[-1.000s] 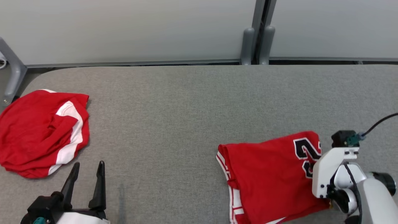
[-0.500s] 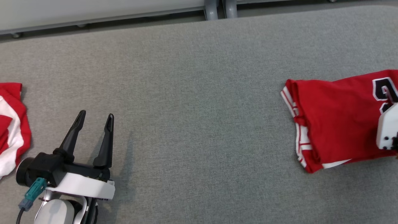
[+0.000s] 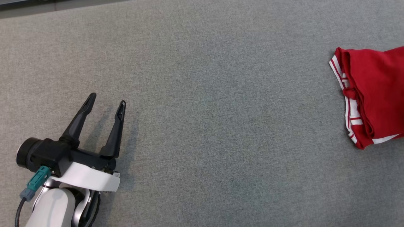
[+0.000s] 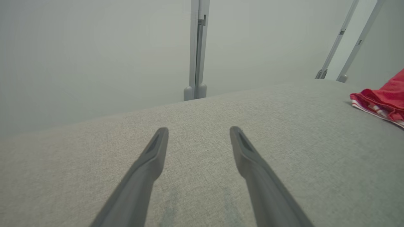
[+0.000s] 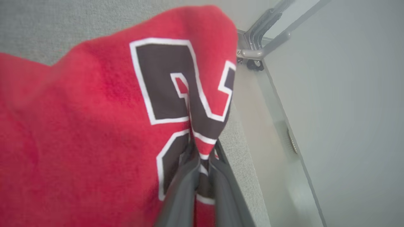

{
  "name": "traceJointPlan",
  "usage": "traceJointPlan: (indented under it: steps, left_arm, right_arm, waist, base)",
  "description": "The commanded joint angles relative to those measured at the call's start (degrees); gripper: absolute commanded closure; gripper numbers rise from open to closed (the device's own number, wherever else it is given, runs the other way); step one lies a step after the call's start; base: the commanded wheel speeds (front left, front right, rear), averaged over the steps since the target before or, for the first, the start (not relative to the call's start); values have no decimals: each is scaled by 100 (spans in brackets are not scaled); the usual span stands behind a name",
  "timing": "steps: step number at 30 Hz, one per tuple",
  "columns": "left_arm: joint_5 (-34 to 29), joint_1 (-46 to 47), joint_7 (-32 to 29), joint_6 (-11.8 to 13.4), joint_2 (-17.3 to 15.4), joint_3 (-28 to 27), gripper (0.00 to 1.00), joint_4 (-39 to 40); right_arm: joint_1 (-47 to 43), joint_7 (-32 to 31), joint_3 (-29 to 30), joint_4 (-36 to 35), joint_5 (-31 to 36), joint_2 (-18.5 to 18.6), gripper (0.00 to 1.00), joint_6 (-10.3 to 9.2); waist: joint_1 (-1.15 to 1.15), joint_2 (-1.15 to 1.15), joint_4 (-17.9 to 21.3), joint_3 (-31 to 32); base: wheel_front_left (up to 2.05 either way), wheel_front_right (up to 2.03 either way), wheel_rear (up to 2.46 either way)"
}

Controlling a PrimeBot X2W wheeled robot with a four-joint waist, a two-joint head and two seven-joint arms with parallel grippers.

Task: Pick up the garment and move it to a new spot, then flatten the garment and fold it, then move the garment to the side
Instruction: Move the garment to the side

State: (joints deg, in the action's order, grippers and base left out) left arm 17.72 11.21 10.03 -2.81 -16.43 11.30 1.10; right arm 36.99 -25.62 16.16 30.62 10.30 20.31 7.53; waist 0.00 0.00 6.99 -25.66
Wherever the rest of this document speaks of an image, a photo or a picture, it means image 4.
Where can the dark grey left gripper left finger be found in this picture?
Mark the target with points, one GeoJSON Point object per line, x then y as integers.
{"type": "Point", "coordinates": [142, 183]}

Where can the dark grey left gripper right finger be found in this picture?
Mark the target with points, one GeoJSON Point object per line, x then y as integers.
{"type": "Point", "coordinates": [262, 189]}

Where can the red basketball jersey white trim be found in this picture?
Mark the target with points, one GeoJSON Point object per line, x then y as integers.
{"type": "Point", "coordinates": [385, 94]}

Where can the frosted partition panel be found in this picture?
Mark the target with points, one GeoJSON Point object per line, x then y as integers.
{"type": "Point", "coordinates": [268, 37]}
{"type": "Point", "coordinates": [94, 47]}
{"type": "Point", "coordinates": [391, 31]}

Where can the grey partition post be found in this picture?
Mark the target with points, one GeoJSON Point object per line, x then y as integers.
{"type": "Point", "coordinates": [363, 34]}
{"type": "Point", "coordinates": [203, 91]}
{"type": "Point", "coordinates": [341, 31]}
{"type": "Point", "coordinates": [188, 94]}

